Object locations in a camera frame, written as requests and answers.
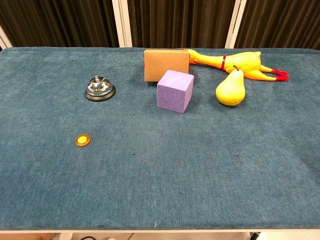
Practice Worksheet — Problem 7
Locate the blue felt table cover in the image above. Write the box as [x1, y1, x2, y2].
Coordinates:
[0, 46, 320, 231]

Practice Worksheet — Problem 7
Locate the white frame post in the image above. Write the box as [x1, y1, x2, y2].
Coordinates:
[0, 24, 13, 50]
[111, 0, 133, 48]
[224, 0, 247, 50]

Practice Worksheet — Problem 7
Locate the yellow rubber chicken toy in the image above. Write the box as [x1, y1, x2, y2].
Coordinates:
[181, 48, 290, 82]

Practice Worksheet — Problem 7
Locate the small yellow round disc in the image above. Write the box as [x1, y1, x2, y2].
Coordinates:
[74, 134, 91, 148]

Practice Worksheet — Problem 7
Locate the yellow toy pear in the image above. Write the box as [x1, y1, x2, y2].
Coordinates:
[215, 65, 246, 107]

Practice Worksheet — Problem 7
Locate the brown cardboard carry box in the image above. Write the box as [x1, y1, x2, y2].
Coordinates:
[143, 49, 191, 83]

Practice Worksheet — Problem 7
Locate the purple foam cube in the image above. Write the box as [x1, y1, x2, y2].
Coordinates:
[156, 69, 195, 115]

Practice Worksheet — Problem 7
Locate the dark pleated curtain panel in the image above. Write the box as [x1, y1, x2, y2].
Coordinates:
[0, 0, 120, 48]
[234, 0, 320, 50]
[127, 0, 237, 50]

